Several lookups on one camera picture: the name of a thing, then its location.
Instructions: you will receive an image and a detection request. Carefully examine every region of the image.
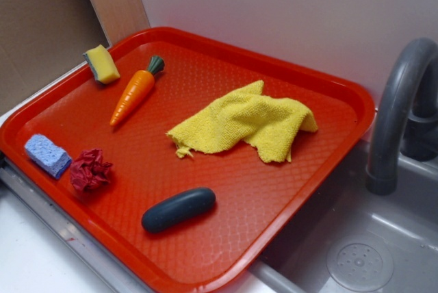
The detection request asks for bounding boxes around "red plastic tray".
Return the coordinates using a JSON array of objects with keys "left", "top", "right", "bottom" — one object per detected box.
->
[{"left": 1, "top": 28, "right": 374, "bottom": 292}]

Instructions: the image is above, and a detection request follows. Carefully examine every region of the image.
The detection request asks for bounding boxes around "crumpled red paper ball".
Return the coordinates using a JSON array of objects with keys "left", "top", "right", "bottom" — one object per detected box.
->
[{"left": 70, "top": 149, "right": 113, "bottom": 192}]

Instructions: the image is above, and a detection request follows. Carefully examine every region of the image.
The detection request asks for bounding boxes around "grey toy sink basin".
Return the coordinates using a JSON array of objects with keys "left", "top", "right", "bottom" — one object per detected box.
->
[{"left": 250, "top": 142, "right": 437, "bottom": 292}]

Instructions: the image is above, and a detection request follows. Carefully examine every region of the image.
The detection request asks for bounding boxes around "dark green plastic pickle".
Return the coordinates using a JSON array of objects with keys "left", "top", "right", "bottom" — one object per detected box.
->
[{"left": 141, "top": 187, "right": 216, "bottom": 233}]

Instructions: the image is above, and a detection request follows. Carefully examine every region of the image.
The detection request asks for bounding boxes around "blue sponge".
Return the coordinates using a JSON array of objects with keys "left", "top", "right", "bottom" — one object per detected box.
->
[{"left": 25, "top": 134, "right": 72, "bottom": 179}]

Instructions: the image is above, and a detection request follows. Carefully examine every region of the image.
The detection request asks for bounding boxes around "grey plastic faucet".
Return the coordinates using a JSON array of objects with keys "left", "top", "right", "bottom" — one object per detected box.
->
[{"left": 366, "top": 38, "right": 437, "bottom": 195}]

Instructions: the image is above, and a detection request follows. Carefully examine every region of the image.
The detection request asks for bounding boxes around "yellow green scrub sponge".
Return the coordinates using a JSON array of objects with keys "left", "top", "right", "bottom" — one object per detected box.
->
[{"left": 83, "top": 44, "right": 120, "bottom": 85}]

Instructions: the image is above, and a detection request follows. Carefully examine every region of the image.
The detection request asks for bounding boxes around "orange plastic carrot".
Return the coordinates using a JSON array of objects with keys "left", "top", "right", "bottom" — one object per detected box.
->
[{"left": 109, "top": 55, "right": 165, "bottom": 127}]

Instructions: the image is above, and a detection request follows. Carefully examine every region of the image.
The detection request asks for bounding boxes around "yellow microfiber cloth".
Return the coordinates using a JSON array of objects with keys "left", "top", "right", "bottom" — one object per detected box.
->
[{"left": 166, "top": 80, "right": 318, "bottom": 163}]

